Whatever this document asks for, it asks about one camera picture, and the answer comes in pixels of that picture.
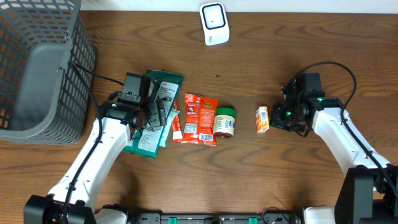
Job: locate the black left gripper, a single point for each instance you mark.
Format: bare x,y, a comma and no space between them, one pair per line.
160,112

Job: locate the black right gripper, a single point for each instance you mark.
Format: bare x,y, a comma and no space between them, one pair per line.
277,119

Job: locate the red tube package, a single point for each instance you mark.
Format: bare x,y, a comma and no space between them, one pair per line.
176,126

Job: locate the white green 3M package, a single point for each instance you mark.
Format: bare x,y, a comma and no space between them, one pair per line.
164,89

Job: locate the small orange white box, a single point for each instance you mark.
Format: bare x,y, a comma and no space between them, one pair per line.
262,119

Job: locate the red candy bag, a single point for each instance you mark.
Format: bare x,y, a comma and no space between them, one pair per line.
200,117

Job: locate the green lid white jar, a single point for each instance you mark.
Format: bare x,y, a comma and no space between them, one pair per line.
224,123

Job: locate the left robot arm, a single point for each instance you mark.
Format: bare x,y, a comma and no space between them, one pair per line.
73,198

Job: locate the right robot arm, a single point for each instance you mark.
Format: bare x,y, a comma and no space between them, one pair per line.
369,190

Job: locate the white barcode scanner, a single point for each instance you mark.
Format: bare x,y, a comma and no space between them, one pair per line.
214,23

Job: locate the grey plastic mesh basket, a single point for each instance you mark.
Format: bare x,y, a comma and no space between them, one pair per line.
47,60

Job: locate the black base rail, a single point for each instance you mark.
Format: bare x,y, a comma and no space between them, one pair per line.
270,217

